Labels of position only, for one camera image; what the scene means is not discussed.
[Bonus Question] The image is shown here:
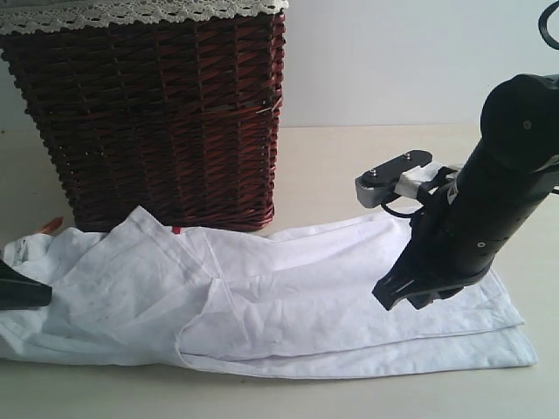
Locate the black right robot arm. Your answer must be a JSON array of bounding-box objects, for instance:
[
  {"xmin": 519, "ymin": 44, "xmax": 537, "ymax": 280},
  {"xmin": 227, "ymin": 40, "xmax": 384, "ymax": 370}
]
[{"xmin": 372, "ymin": 74, "xmax": 558, "ymax": 311}]

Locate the white t-shirt with red lettering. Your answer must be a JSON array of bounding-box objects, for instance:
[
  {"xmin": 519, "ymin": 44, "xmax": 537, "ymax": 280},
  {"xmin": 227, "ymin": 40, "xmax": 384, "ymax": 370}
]
[{"xmin": 1, "ymin": 209, "xmax": 537, "ymax": 379}]

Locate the dark red wicker basket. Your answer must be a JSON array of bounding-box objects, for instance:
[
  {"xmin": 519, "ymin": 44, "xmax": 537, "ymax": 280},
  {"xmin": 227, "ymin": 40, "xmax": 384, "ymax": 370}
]
[{"xmin": 1, "ymin": 10, "xmax": 285, "ymax": 231}]

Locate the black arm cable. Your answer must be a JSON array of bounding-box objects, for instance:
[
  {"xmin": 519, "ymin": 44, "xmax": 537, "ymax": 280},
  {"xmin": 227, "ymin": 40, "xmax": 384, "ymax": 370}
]
[{"xmin": 537, "ymin": 3, "xmax": 559, "ymax": 49}]

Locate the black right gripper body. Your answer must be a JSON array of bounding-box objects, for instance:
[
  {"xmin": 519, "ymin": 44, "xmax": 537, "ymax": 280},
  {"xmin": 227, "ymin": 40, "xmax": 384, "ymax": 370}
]
[{"xmin": 401, "ymin": 182, "xmax": 493, "ymax": 288}]

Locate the orange garment tag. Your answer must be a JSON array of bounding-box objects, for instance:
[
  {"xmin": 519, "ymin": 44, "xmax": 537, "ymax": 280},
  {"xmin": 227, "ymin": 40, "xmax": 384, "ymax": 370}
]
[{"xmin": 38, "ymin": 216, "xmax": 64, "ymax": 235}]

